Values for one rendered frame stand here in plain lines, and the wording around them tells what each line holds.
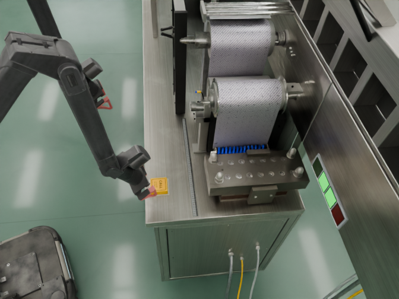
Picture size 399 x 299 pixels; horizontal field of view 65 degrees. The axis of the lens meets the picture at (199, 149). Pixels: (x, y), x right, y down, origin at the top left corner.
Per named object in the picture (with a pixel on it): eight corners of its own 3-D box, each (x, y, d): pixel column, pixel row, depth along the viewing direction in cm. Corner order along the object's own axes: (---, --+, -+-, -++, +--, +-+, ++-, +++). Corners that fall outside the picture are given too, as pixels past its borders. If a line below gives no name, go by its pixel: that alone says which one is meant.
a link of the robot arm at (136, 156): (94, 153, 97) (103, 174, 93) (123, 130, 96) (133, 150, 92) (118, 165, 108) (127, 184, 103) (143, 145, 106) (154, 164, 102)
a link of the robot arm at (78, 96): (40, 42, 66) (51, 72, 60) (67, 34, 68) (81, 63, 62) (95, 159, 101) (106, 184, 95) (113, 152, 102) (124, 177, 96)
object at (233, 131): (212, 148, 133) (217, 117, 118) (266, 144, 136) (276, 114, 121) (212, 148, 133) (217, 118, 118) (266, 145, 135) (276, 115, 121)
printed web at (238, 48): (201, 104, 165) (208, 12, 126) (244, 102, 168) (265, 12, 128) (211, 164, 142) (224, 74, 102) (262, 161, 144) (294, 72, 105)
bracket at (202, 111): (191, 145, 149) (193, 96, 125) (205, 144, 150) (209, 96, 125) (192, 153, 146) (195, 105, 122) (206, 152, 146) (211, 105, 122)
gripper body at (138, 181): (140, 162, 113) (128, 155, 107) (151, 184, 108) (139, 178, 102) (126, 173, 114) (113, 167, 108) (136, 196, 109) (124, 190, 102)
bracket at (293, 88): (283, 86, 121) (285, 82, 120) (297, 85, 122) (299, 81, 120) (287, 94, 118) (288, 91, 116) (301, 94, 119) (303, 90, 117)
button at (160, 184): (150, 181, 135) (149, 178, 133) (167, 180, 136) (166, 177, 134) (151, 195, 131) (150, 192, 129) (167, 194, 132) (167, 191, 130)
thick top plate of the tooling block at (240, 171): (203, 163, 134) (204, 155, 129) (293, 157, 138) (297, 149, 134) (208, 196, 124) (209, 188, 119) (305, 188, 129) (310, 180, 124)
